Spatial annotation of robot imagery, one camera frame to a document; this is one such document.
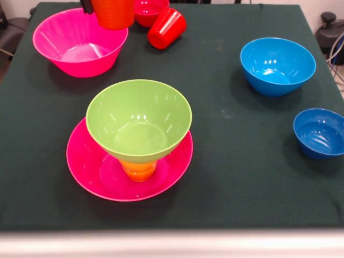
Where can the green bowl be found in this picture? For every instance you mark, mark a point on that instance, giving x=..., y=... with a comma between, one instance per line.
x=139, y=107

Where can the small dark blue bowl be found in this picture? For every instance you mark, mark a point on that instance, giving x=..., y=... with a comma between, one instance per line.
x=319, y=134

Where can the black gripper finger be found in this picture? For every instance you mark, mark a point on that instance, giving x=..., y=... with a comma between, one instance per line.
x=87, y=6

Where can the small pink bowl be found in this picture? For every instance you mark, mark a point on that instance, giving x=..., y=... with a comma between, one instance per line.
x=147, y=12

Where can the light blue bowl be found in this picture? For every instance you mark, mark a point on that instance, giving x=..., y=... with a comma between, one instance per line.
x=276, y=67

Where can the red cup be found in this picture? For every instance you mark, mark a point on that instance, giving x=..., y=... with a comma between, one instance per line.
x=166, y=29

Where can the orange cup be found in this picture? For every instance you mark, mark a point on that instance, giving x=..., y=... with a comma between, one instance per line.
x=114, y=13

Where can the dark green table cloth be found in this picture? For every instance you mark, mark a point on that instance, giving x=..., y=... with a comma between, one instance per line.
x=242, y=188

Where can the large pink bowl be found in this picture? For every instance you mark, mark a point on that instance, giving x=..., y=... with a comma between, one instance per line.
x=80, y=40
x=86, y=166

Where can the yellow cup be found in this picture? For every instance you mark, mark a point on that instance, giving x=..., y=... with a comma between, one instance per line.
x=139, y=172

